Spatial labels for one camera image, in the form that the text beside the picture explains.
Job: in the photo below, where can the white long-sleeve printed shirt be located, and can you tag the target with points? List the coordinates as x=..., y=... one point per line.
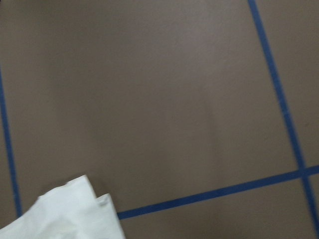
x=71, y=211

